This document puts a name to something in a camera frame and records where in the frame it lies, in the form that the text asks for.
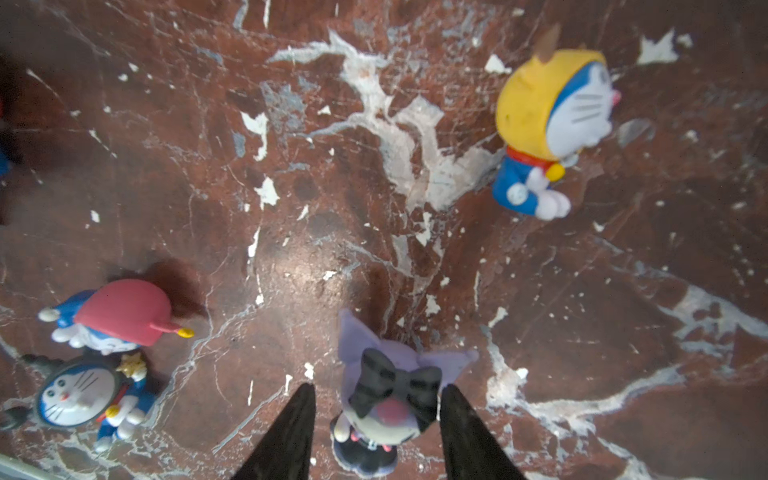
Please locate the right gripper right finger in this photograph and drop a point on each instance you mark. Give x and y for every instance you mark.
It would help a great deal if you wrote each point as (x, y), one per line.
(470, 450)

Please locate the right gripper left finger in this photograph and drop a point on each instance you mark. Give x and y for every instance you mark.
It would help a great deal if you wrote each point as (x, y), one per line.
(285, 450)

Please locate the black eared kuromi figure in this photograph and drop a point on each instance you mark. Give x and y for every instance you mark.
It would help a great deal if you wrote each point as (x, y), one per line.
(389, 395)

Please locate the yellow doraemon figure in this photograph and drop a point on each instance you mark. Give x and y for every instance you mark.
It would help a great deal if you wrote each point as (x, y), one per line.
(553, 106)

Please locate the small dark figure front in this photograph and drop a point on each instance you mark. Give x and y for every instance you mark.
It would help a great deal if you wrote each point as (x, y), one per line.
(107, 391)

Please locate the pink hat doraemon figure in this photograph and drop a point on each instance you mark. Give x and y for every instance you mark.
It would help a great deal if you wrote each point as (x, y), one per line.
(121, 316)

